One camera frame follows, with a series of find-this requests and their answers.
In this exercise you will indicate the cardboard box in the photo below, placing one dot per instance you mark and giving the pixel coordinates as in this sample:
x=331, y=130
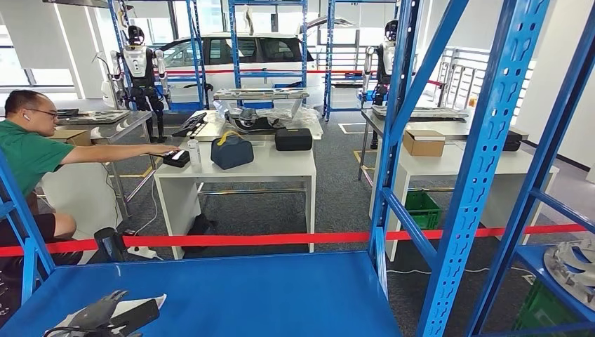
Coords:
x=74, y=138
x=423, y=144

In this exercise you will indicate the dark car trim panel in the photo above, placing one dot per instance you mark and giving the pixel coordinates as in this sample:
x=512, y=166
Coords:
x=93, y=117

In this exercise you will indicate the black hard case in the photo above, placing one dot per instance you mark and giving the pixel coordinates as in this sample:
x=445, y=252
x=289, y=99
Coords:
x=513, y=142
x=293, y=139

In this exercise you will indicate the white metal railing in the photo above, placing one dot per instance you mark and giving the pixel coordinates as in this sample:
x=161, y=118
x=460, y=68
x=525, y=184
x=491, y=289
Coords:
x=458, y=74

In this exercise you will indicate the blue metal shelf rack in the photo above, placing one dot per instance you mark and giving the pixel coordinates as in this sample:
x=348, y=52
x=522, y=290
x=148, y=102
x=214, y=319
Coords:
x=232, y=297
x=269, y=74
x=328, y=56
x=551, y=158
x=186, y=106

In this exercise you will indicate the white table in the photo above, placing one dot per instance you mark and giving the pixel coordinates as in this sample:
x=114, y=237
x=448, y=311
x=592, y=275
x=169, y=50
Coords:
x=441, y=165
x=279, y=163

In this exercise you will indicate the plastic wrapped car part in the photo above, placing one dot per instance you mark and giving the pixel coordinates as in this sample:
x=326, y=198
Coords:
x=251, y=121

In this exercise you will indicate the person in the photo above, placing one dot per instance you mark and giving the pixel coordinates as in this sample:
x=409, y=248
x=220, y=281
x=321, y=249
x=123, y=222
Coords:
x=28, y=153

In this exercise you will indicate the clear plastic bottle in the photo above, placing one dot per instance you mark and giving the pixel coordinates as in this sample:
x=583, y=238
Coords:
x=194, y=153

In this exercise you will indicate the white car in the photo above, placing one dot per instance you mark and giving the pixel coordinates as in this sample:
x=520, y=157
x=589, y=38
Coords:
x=279, y=67

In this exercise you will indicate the silver car body part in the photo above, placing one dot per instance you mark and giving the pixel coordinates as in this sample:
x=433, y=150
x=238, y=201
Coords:
x=432, y=112
x=260, y=94

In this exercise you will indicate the red barrier tape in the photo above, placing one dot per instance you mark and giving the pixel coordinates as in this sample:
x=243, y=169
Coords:
x=255, y=239

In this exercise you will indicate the white plastic panel part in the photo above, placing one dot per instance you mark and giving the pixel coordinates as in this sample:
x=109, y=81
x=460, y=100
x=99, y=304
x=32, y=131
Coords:
x=148, y=301

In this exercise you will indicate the black device with white label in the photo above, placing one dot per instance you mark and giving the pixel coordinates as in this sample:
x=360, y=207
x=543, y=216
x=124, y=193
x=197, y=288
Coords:
x=176, y=160

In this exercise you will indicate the white floor tape square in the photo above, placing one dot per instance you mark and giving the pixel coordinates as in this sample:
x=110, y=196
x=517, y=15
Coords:
x=352, y=132

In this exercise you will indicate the black slotted tray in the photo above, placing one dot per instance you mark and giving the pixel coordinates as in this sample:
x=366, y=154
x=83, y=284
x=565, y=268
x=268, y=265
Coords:
x=190, y=124

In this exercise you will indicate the black barrier post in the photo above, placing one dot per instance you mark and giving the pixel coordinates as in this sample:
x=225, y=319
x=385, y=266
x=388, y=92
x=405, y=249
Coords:
x=109, y=244

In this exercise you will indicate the white desk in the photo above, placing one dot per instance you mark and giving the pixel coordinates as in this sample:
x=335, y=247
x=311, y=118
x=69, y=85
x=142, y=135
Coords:
x=79, y=195

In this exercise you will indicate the white power strip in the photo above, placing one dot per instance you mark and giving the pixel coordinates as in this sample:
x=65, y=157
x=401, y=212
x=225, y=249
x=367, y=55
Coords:
x=144, y=253

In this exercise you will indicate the steel frame table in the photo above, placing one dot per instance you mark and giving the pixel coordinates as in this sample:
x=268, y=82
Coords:
x=130, y=122
x=372, y=122

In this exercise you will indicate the silver wheel cover part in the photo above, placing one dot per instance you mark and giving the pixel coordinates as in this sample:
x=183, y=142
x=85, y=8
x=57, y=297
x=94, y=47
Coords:
x=571, y=274

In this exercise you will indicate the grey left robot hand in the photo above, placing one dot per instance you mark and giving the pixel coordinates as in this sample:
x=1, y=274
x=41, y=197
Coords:
x=97, y=314

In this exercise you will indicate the black and white humanoid robot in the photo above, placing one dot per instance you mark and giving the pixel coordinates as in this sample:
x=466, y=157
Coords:
x=137, y=60
x=386, y=60

